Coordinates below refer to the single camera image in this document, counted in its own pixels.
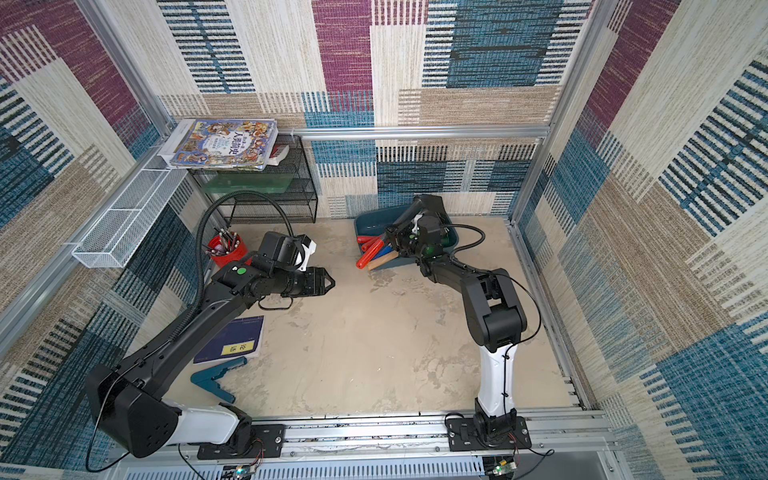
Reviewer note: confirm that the teal plastic storage box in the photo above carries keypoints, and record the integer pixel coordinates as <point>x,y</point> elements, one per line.
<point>374,223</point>

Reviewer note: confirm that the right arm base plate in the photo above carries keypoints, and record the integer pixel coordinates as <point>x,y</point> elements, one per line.
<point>480,434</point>

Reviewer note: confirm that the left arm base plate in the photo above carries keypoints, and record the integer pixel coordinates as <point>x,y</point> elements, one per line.
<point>263,440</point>

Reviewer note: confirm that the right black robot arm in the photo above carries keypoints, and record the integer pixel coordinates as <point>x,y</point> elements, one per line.
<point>494,315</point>

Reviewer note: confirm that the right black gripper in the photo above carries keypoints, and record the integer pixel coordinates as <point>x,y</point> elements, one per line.
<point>410,233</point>

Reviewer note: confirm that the blue book on table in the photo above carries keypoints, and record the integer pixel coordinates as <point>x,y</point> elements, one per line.
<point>241,337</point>

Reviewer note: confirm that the white wire mesh basket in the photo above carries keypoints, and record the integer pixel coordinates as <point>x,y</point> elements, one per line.
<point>115,237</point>

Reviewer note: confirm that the teal plastic clamp tool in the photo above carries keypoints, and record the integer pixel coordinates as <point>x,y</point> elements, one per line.
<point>209,379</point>

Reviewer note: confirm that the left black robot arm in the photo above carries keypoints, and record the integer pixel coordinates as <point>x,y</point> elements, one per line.
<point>126,400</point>

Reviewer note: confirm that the colourful picture book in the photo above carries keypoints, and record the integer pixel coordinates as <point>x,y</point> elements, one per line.
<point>250,144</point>

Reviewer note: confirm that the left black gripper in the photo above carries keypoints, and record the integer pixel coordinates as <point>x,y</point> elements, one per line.
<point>317,286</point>

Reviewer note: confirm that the green hoe red grip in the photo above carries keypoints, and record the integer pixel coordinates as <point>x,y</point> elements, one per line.
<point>365,239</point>

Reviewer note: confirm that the wooden handle dark hoe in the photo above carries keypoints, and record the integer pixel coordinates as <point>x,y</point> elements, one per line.
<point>382,260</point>

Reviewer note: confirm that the chrome hoe blue grip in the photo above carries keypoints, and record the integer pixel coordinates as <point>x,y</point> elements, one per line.
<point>385,250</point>

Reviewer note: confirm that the black wire shelf rack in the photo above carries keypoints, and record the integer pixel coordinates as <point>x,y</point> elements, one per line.
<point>299,202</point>

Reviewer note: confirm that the grey hoe red grip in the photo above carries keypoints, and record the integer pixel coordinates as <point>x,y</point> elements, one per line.
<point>373,247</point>

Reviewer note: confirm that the green tray on shelf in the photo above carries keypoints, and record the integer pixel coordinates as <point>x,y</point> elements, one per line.
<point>263,183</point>

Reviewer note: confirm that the red pen cup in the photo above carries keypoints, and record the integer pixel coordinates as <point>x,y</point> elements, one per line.
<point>225,247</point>

